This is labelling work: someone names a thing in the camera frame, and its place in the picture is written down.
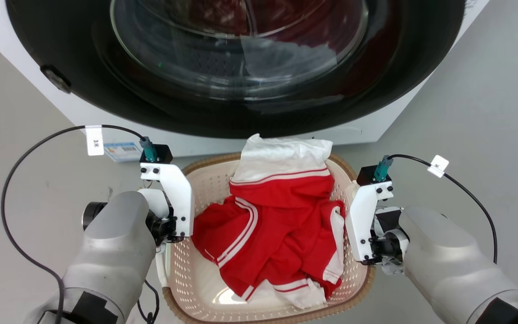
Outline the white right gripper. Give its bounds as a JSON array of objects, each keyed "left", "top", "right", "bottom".
[{"left": 344, "top": 180, "right": 410, "bottom": 276}]

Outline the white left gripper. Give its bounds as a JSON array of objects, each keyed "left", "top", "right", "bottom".
[{"left": 138, "top": 163, "right": 195, "bottom": 288}]

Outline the beige plastic laundry basket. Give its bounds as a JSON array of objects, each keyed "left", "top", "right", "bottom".
[{"left": 156, "top": 152, "right": 376, "bottom": 324}]

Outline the blue white label sticker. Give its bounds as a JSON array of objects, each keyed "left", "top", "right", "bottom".
[{"left": 104, "top": 142, "right": 143, "bottom": 163}]

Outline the red and white garment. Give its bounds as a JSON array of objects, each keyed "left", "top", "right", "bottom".
[{"left": 192, "top": 133, "right": 346, "bottom": 310}]

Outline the white washing machine body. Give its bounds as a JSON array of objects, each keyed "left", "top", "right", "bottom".
[{"left": 0, "top": 0, "right": 491, "bottom": 158}]

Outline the black round washing machine door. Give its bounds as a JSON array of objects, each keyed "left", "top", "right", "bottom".
[{"left": 5, "top": 0, "right": 466, "bottom": 139}]

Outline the black door latch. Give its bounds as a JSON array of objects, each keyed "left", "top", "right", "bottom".
[{"left": 40, "top": 65, "right": 71, "bottom": 94}]

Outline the pale grey garment inside drum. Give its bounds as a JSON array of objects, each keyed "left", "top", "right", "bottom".
[{"left": 240, "top": 36, "right": 338, "bottom": 81}]

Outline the red garment inside drum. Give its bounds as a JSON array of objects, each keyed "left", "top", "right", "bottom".
[{"left": 187, "top": 0, "right": 370, "bottom": 52}]

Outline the small white cable tag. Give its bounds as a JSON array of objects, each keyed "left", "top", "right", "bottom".
[{"left": 427, "top": 155, "right": 449, "bottom": 178}]

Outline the white printed cable tag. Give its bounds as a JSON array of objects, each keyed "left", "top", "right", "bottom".
[{"left": 85, "top": 125, "right": 105, "bottom": 156}]

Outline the thin black cable loop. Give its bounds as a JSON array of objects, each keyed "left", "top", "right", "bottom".
[{"left": 136, "top": 279, "right": 160, "bottom": 324}]

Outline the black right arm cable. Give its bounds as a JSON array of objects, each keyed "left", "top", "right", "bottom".
[{"left": 387, "top": 154, "right": 498, "bottom": 264}]

